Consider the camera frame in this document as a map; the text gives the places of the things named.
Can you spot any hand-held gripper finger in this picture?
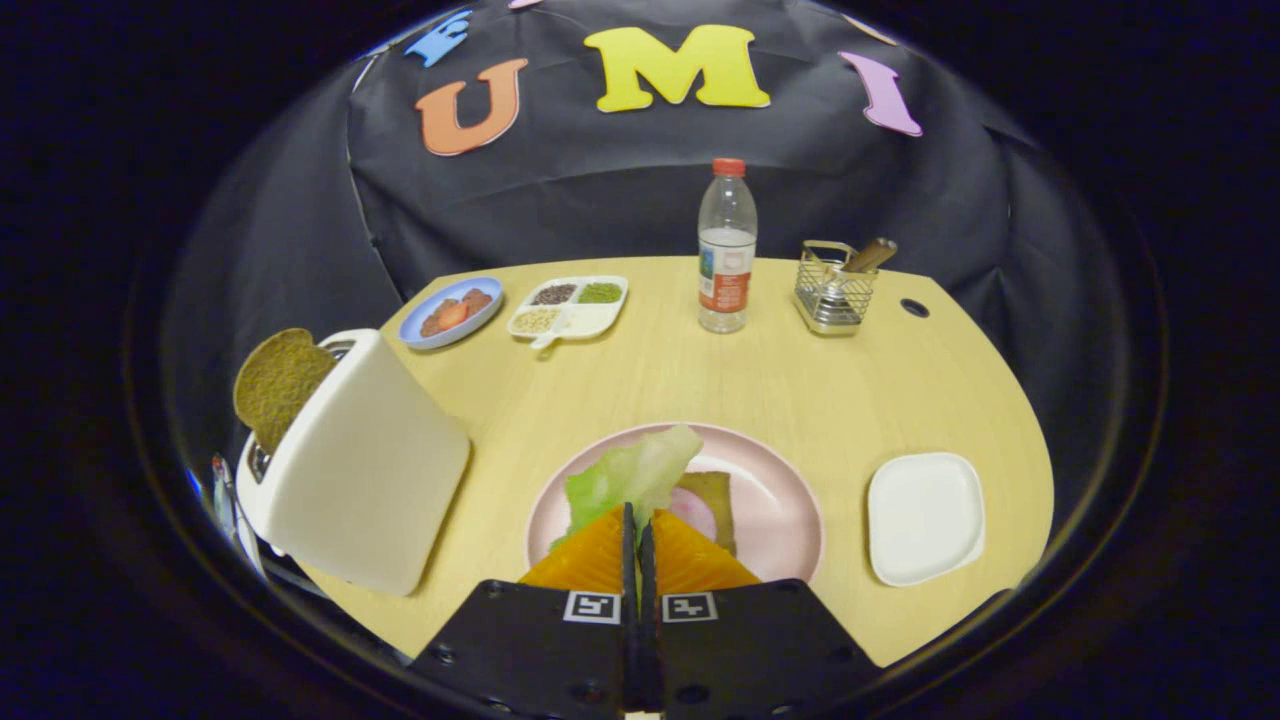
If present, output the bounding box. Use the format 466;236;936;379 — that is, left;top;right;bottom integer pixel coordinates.
638;510;886;720
408;502;641;720

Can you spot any green lettuce leaf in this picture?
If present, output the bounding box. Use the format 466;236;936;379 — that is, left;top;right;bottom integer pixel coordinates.
550;424;704;551

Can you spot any brown toasted bread slice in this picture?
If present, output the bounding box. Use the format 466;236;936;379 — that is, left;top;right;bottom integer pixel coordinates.
233;328;338;456

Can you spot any pink ham slice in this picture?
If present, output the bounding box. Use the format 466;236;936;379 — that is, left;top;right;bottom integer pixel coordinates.
668;488;717;543

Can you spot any brown bread slice with ham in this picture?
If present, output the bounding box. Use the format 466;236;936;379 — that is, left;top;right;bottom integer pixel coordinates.
680;471;738;557

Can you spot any pink plate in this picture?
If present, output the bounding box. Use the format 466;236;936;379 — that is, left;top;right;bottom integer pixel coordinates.
525;422;826;586

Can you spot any white divided tray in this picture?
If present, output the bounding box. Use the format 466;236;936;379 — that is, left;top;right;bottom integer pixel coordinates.
507;275;629;350

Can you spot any white toaster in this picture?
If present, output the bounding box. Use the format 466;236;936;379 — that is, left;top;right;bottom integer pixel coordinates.
236;328;472;598

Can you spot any white square plate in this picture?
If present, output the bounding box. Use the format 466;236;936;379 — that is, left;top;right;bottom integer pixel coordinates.
867;452;987;588

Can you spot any clear plastic water bottle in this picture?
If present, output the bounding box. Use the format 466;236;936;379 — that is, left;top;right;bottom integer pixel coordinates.
697;157;759;335

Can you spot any blue plate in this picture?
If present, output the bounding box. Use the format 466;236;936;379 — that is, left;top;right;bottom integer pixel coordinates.
398;276;505;351

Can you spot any black backdrop cloth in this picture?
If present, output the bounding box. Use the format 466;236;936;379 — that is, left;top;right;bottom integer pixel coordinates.
165;0;1131;561

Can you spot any metal wire basket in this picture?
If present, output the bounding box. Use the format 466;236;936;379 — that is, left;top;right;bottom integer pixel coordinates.
794;239;879;336

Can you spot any brown-handled utensil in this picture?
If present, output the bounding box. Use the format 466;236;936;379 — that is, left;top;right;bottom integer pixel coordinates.
822;237;898;286

